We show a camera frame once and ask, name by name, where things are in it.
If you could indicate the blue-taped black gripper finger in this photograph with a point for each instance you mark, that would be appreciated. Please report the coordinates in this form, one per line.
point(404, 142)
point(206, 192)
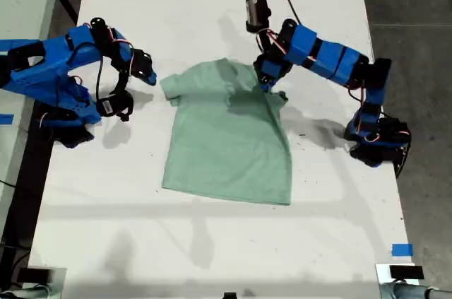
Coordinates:
point(153, 77)
point(144, 79)
point(271, 86)
point(262, 81)

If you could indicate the pale green T-shirt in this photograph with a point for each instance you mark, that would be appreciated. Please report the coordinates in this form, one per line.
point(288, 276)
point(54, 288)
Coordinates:
point(226, 150)

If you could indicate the blue and black robot arm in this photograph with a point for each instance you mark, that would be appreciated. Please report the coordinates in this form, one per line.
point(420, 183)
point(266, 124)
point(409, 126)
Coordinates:
point(53, 62)
point(332, 55)

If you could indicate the pale side table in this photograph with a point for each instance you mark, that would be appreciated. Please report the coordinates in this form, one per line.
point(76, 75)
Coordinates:
point(21, 2)

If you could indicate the blue tape square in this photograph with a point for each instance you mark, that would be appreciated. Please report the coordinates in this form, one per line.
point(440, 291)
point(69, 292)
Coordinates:
point(402, 249)

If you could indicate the small black clamp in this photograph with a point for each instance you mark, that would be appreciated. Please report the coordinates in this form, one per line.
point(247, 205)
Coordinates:
point(230, 295)

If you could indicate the small black box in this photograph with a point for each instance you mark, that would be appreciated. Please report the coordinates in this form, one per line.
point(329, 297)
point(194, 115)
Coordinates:
point(406, 272)
point(34, 275)

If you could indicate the pale grey tube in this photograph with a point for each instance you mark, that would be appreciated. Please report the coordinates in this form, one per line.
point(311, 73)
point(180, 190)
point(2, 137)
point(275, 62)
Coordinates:
point(28, 292)
point(409, 292)

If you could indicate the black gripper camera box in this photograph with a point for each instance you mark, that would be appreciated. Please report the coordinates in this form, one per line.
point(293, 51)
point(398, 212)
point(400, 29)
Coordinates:
point(257, 12)
point(113, 104)

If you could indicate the black metal frame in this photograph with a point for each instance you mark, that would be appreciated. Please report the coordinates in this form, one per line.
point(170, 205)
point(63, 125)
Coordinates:
point(69, 2)

